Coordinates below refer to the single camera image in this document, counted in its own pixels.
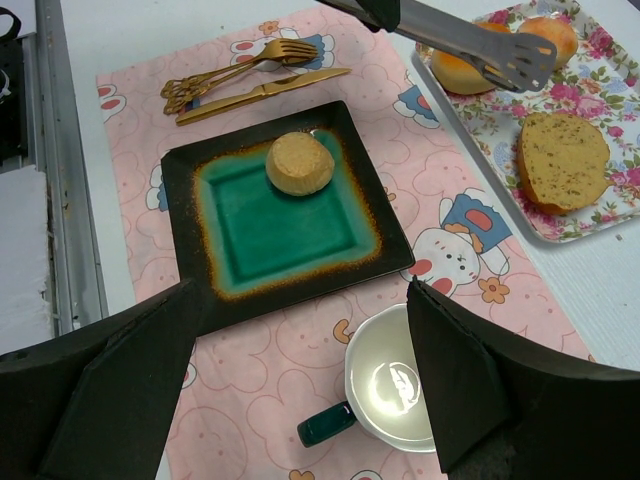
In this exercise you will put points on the pink bunny placemat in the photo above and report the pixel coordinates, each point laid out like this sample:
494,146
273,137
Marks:
247,387

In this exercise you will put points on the silver metal tongs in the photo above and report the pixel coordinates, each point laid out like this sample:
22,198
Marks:
515,62

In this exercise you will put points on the ring donut bread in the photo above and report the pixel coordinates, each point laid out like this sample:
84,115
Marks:
457,76

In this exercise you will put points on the black green square plate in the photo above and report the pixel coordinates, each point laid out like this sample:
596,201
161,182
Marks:
254,249

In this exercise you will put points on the small pale muffin bread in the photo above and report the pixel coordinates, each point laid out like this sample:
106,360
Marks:
299,165

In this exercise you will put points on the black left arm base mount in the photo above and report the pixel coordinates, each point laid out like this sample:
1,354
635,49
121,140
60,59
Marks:
14,140

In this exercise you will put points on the floral rectangular tray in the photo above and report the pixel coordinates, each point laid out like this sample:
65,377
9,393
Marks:
599,84

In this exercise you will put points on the speckled bread slice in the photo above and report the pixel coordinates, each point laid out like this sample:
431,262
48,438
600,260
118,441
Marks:
561,161

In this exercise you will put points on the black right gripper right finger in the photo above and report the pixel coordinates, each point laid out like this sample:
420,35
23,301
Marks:
504,407

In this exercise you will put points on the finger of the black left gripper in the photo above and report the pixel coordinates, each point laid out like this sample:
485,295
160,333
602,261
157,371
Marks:
376,15

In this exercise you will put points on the gold fork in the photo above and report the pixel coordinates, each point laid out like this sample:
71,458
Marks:
287,51

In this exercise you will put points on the round orange bun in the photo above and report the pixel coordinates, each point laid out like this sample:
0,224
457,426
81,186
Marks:
562,37

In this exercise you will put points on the aluminium table frame rail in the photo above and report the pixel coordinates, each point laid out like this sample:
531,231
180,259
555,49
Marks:
75,289

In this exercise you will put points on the green white mug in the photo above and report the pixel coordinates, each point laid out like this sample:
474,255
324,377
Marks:
382,387

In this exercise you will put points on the gold knife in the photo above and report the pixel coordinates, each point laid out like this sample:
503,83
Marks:
258,94

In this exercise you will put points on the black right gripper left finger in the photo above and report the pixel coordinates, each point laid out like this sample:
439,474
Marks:
97,403

